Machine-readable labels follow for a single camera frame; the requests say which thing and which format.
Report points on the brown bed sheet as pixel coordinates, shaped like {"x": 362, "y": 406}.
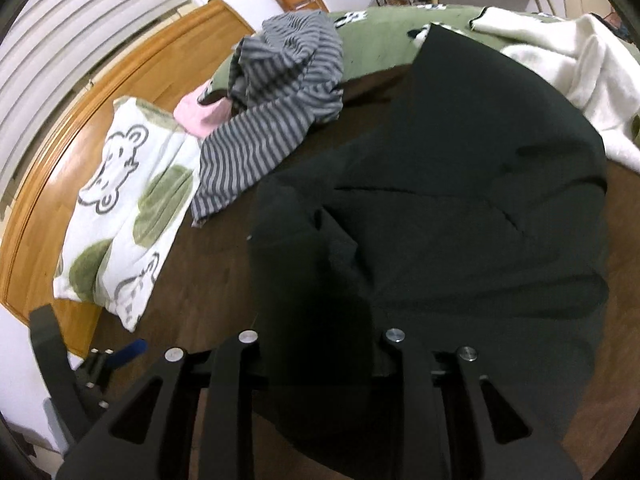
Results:
{"x": 203, "y": 293}

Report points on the frog print pillow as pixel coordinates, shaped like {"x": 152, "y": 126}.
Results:
{"x": 128, "y": 214}

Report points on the black sweater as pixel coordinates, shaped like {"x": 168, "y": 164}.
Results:
{"x": 472, "y": 215}

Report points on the wooden headboard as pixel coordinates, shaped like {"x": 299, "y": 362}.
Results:
{"x": 160, "y": 70}

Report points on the pink cloth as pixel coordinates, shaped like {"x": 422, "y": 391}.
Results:
{"x": 201, "y": 120}

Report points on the white fleece blanket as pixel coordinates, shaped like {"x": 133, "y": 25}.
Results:
{"x": 586, "y": 63}

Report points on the white radiator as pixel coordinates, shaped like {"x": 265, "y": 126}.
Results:
{"x": 48, "y": 51}

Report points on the grey striped shirt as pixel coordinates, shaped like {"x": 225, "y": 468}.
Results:
{"x": 255, "y": 140}

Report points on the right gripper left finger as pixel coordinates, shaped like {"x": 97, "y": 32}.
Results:
{"x": 147, "y": 434}

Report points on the green patterned blanket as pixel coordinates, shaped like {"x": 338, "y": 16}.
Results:
{"x": 380, "y": 40}

